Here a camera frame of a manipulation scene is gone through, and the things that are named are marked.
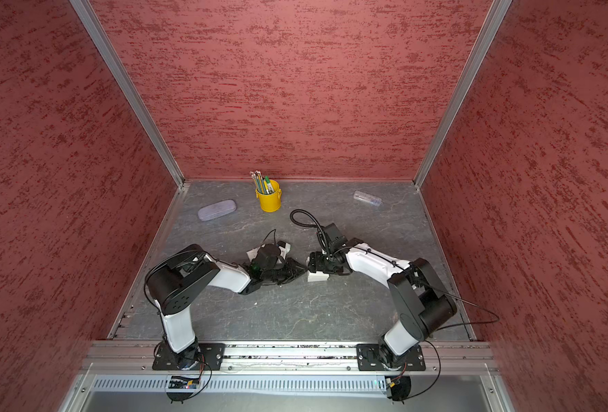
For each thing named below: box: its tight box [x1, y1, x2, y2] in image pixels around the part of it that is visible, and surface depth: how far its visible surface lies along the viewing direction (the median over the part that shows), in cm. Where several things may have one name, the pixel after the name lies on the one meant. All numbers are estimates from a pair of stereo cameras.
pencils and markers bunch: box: [249, 169, 275, 195], surface depth 105 cm
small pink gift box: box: [245, 246, 261, 262], surface depth 95 cm
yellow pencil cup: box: [255, 179, 283, 213], surface depth 109 cm
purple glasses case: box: [197, 199, 237, 222], surface depth 109 cm
